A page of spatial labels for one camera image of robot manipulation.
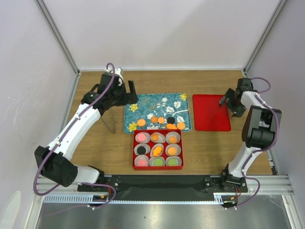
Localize pink sandwich cookie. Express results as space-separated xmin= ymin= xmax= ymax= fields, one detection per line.
xmin=137 ymin=159 xmax=148 ymax=167
xmin=137 ymin=133 xmax=146 ymax=142

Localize white paper cup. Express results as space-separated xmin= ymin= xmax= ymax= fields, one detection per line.
xmin=166 ymin=132 xmax=181 ymax=144
xmin=135 ymin=132 xmax=151 ymax=144
xmin=151 ymin=132 xmax=166 ymax=144
xmin=149 ymin=156 xmax=165 ymax=167
xmin=134 ymin=143 xmax=151 ymax=156
xmin=150 ymin=143 xmax=164 ymax=157
xmin=165 ymin=156 xmax=182 ymax=167
xmin=165 ymin=144 xmax=182 ymax=156
xmin=134 ymin=155 xmax=149 ymax=167

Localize large orange dotted cookie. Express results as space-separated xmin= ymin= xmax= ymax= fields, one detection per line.
xmin=177 ymin=122 xmax=186 ymax=130

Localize orange swirl cookie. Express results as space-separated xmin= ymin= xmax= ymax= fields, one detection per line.
xmin=151 ymin=133 xmax=159 ymax=142
xmin=151 ymin=116 xmax=158 ymax=123

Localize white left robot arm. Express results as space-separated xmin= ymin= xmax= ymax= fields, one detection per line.
xmin=34 ymin=68 xmax=138 ymax=191

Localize orange fish cookie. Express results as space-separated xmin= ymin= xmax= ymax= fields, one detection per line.
xmin=166 ymin=124 xmax=177 ymax=130

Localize orange plain oval cookie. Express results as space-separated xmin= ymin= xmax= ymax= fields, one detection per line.
xmin=169 ymin=136 xmax=177 ymax=144

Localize black sandwich cookie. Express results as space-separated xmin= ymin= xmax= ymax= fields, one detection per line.
xmin=137 ymin=146 xmax=146 ymax=155
xmin=167 ymin=117 xmax=175 ymax=124

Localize metal tongs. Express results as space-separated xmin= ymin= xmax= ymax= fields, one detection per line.
xmin=101 ymin=108 xmax=116 ymax=135

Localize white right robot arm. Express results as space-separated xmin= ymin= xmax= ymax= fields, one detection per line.
xmin=218 ymin=78 xmax=282 ymax=192

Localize orange dotted sandwich cookie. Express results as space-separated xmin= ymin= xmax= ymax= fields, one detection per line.
xmin=137 ymin=119 xmax=146 ymax=127

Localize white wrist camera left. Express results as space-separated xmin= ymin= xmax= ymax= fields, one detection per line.
xmin=106 ymin=68 xmax=124 ymax=86

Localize orange flower cookie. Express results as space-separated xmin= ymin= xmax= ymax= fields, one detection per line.
xmin=157 ymin=117 xmax=165 ymax=124

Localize teal floral tray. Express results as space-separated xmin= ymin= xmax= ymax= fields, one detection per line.
xmin=123 ymin=93 xmax=192 ymax=134

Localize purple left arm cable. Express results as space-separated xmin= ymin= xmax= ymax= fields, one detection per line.
xmin=32 ymin=62 xmax=120 ymax=197

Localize red cookie box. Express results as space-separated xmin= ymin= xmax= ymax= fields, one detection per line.
xmin=132 ymin=129 xmax=184 ymax=171

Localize white slotted cable duct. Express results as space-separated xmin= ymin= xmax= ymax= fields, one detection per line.
xmin=44 ymin=193 xmax=234 ymax=205

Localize red box lid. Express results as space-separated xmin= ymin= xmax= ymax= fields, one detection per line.
xmin=193 ymin=94 xmax=231 ymax=132

